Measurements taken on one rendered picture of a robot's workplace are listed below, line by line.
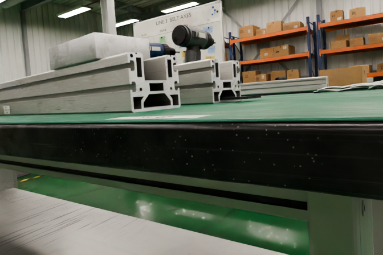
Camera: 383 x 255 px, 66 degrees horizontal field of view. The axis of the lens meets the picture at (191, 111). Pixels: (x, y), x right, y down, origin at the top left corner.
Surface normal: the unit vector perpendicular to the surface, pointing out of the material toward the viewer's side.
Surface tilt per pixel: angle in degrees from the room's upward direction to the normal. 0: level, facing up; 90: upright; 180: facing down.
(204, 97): 90
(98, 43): 90
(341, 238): 90
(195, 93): 90
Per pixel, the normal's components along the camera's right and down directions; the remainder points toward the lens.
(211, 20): -0.56, 0.08
